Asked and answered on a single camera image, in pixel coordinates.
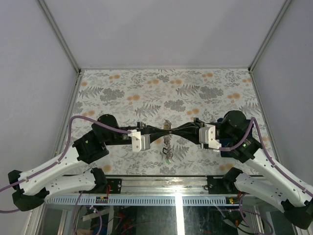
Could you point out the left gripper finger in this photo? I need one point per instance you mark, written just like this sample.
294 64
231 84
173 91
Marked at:
158 138
148 129

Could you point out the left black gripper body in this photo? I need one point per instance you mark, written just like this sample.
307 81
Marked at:
140 127

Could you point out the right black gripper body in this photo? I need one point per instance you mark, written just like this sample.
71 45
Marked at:
199 123

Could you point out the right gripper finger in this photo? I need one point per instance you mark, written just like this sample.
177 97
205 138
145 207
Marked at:
185 139
188 128

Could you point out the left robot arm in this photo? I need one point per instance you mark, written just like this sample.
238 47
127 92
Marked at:
91 147

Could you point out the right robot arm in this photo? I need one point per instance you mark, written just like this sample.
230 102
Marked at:
232 134

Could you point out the floral table mat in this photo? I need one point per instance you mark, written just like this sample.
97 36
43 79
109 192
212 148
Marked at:
178 96

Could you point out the dark blue cloth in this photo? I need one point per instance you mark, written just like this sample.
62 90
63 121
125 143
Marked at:
225 143

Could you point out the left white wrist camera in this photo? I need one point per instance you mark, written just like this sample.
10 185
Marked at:
139 142

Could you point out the aluminium front rail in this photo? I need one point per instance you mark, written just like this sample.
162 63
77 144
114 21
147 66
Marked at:
168 184

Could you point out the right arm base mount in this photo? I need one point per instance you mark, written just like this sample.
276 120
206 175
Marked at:
221 185

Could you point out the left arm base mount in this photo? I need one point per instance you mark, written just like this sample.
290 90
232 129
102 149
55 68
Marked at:
112 184

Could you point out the slotted cable duct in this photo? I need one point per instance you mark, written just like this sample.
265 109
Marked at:
144 200

